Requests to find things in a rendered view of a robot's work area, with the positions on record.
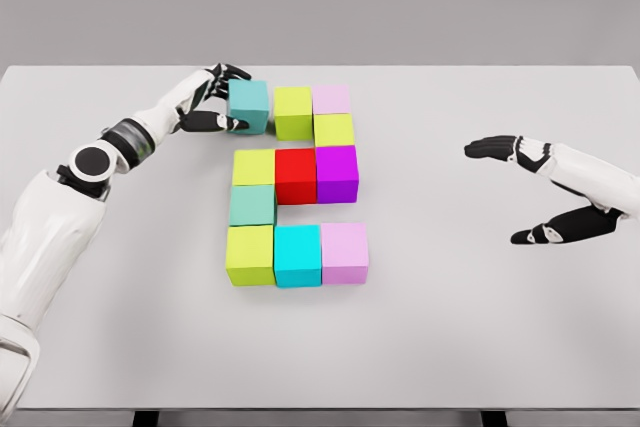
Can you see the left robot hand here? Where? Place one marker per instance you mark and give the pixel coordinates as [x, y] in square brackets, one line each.
[192, 92]

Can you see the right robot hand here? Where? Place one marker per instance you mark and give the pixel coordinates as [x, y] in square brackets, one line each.
[550, 172]

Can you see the teal blue cube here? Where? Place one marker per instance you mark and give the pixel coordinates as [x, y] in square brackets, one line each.
[248, 103]

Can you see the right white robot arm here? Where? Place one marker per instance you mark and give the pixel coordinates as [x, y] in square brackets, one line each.
[631, 197]

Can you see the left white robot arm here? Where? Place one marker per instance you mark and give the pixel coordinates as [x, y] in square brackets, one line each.
[55, 217]

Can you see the yellow-green cube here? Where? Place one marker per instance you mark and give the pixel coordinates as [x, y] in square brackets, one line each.
[249, 254]
[334, 129]
[293, 109]
[254, 167]

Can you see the sea-green cube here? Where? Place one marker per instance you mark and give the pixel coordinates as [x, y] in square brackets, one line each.
[252, 204]

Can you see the red cube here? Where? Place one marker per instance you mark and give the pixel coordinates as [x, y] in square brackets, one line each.
[296, 177]

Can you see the pale pink cube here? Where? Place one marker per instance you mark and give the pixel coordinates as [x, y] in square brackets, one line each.
[344, 252]
[331, 99]

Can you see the purple cube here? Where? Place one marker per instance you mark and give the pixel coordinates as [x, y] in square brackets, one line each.
[337, 174]

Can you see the bright cyan cube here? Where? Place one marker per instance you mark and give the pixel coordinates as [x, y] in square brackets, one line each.
[297, 254]

